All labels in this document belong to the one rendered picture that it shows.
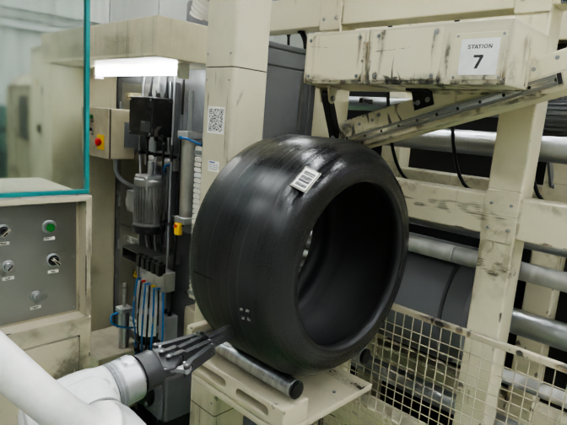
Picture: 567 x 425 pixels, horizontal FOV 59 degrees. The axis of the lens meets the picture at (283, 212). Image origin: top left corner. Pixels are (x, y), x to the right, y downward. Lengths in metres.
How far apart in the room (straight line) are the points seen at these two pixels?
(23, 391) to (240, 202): 0.56
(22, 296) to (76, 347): 0.22
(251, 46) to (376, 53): 0.34
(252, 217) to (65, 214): 0.70
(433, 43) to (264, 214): 0.60
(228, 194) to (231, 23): 0.50
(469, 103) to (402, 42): 0.23
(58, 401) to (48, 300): 0.87
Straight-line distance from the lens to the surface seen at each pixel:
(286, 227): 1.03
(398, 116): 1.51
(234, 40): 1.41
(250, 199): 1.08
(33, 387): 0.79
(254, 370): 1.31
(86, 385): 0.96
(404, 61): 1.36
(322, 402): 1.40
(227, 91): 1.40
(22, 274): 1.58
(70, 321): 1.63
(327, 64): 1.50
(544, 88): 1.34
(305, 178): 1.06
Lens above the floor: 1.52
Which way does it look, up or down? 10 degrees down
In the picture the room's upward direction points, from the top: 4 degrees clockwise
